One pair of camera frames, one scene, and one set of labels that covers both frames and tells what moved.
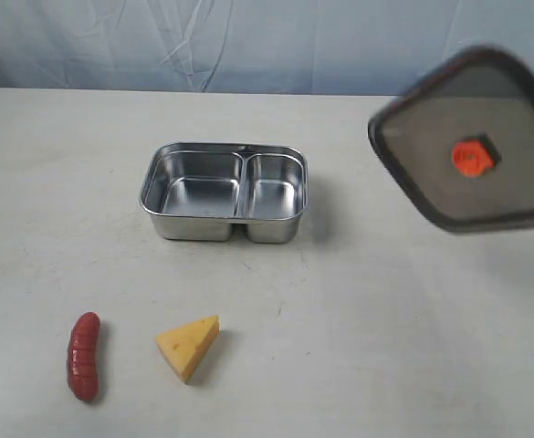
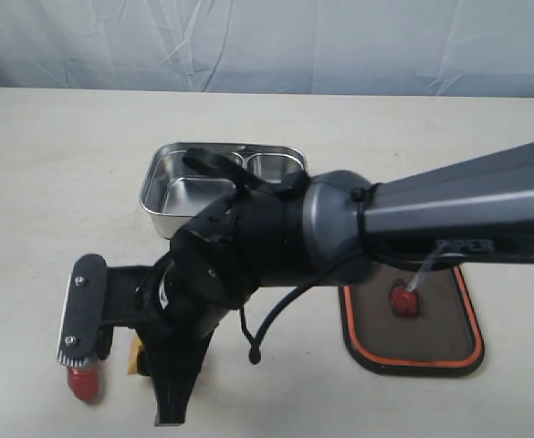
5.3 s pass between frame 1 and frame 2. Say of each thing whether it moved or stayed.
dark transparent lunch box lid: moved
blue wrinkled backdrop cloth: stayed
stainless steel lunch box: stayed
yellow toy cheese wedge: moved
